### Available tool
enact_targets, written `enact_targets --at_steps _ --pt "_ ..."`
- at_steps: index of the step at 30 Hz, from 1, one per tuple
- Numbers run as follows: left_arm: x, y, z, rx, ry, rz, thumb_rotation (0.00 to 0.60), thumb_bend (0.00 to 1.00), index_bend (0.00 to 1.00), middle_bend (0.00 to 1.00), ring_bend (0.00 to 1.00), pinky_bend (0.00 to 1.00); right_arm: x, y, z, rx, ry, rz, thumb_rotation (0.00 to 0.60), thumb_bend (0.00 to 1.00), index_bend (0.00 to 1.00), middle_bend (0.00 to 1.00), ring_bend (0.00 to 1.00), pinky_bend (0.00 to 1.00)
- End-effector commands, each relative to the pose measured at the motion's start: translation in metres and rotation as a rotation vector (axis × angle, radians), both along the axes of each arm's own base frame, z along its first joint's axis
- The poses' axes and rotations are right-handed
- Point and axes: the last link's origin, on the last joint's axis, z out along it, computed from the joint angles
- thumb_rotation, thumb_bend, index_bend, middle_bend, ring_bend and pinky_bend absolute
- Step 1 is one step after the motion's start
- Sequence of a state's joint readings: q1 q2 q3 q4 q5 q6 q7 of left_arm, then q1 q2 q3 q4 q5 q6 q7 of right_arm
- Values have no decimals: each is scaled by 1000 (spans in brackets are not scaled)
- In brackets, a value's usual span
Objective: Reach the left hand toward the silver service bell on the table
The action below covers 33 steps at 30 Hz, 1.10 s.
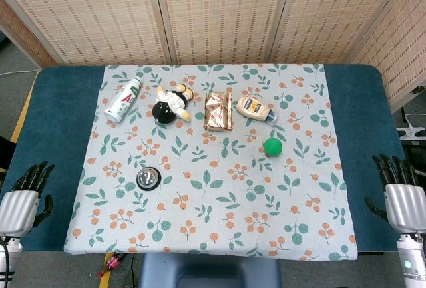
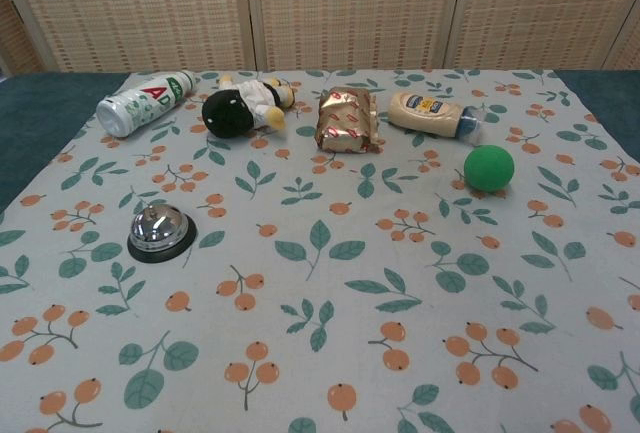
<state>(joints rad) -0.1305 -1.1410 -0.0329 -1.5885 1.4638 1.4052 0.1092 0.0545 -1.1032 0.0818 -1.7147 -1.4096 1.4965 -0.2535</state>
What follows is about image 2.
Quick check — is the silver desk call bell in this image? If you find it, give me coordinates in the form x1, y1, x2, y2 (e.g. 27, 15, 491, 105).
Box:
126, 205, 198, 265

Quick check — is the gold foil snack package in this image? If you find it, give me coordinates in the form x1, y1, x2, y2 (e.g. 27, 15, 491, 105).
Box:
313, 86, 379, 154

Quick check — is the fruit and leaf print tablecloth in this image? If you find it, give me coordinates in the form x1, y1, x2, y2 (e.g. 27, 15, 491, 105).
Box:
0, 68, 640, 433

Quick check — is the plush doll with black hair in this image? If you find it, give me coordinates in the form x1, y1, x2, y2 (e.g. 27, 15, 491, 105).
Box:
201, 74, 297, 139

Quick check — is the mayonnaise squeeze bottle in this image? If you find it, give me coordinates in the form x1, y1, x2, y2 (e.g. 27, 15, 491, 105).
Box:
387, 91, 485, 146

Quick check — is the green ball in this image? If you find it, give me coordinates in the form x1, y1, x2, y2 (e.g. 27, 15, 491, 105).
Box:
463, 145, 516, 192

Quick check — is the woven folding screen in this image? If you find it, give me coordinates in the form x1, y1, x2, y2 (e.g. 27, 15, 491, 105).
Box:
0, 0, 640, 75

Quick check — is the white AD drink bottle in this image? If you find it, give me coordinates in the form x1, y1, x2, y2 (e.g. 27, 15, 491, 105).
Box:
95, 70, 198, 139

